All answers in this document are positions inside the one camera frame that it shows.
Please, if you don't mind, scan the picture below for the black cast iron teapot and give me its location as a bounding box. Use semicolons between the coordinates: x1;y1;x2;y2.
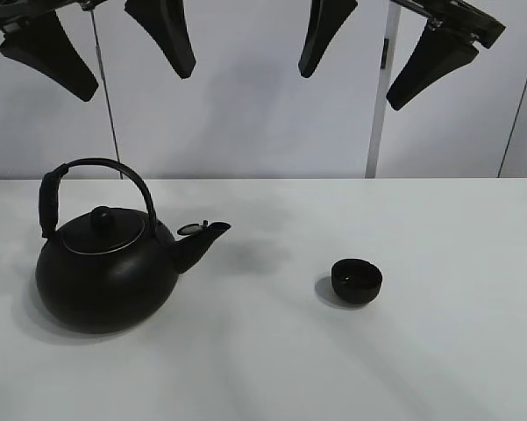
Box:
35;157;231;334

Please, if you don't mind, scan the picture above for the small black teacup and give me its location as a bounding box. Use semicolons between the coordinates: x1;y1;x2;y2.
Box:
331;259;383;305

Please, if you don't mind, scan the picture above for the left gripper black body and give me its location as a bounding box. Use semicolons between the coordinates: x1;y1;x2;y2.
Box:
0;0;92;31

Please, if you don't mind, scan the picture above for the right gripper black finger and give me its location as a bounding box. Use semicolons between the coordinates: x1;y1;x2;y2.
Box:
298;0;358;78
386;27;479;111

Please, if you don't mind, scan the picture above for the white vertical post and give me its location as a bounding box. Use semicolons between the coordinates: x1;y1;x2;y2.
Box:
365;2;401;179

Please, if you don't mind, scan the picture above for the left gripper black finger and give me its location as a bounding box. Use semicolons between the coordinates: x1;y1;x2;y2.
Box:
125;0;196;79
0;11;98;102

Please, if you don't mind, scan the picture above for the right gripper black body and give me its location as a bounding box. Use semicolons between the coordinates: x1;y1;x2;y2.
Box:
394;0;506;49

